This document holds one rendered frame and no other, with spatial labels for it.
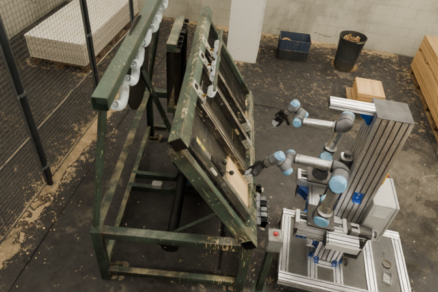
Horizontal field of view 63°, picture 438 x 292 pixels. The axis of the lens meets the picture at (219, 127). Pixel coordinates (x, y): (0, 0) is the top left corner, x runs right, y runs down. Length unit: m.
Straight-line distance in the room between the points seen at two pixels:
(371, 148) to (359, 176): 0.29
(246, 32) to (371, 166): 4.42
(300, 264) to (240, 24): 4.40
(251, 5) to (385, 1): 2.88
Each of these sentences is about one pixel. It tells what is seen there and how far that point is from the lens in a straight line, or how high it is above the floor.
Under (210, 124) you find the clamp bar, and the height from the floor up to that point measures 1.57.
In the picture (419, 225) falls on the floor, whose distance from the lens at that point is 5.06.
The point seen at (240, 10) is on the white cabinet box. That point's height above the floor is 0.99.
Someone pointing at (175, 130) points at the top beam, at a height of 1.92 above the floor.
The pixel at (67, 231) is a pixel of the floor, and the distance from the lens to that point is 4.34.
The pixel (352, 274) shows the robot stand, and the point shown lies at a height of 0.21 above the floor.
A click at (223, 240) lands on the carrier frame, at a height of 0.79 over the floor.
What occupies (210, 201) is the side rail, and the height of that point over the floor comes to 1.35.
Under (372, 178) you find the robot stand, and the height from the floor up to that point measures 1.47.
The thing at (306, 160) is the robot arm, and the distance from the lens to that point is 2.77.
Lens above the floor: 3.46
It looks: 40 degrees down
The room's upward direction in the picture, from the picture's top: 6 degrees clockwise
